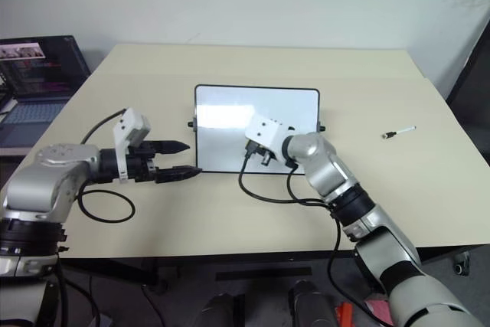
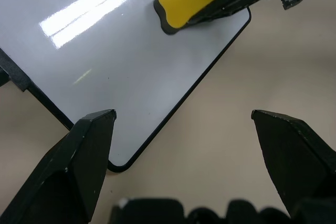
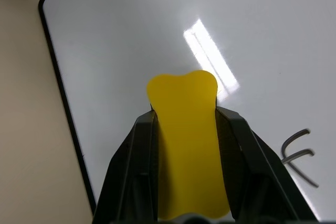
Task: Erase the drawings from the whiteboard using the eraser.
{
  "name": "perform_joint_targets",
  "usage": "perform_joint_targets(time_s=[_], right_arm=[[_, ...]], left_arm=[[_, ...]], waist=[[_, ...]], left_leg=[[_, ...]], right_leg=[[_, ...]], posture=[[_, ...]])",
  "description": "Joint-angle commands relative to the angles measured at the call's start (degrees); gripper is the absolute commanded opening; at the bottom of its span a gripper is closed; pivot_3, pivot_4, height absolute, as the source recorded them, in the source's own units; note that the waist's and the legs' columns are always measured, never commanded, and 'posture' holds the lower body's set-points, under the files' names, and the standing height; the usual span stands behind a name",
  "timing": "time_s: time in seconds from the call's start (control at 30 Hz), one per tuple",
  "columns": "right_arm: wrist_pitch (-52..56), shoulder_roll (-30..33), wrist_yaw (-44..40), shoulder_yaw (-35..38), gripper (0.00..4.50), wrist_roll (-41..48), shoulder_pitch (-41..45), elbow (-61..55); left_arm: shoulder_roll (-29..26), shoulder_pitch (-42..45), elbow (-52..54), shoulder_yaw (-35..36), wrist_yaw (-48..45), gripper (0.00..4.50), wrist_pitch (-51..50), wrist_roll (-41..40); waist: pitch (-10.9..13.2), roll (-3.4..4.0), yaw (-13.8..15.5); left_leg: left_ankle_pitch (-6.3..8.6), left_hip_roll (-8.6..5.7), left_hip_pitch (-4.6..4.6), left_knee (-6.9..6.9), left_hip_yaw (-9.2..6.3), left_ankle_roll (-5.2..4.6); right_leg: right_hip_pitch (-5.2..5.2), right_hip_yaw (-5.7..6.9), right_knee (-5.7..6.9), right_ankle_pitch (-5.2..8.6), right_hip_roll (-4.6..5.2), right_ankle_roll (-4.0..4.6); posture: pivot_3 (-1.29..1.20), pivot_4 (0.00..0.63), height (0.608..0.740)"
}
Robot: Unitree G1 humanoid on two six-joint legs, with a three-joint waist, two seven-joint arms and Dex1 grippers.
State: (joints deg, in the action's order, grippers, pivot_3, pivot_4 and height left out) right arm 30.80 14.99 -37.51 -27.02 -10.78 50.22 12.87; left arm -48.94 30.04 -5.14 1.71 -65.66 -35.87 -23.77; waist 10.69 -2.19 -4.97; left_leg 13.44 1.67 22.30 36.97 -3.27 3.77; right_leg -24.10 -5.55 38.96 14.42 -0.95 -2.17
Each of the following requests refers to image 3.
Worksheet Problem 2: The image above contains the yellow whiteboard eraser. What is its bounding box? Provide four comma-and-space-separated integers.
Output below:
145, 69, 232, 220

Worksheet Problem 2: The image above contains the black-framed whiteboard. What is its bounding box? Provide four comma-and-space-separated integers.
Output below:
38, 0, 336, 224

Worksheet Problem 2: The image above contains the black marker drawing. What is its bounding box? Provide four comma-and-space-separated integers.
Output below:
281, 129, 320, 188

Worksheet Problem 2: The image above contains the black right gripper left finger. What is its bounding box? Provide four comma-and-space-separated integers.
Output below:
92, 109, 160, 224

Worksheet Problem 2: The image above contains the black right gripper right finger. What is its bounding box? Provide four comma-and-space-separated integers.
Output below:
214, 105, 319, 224

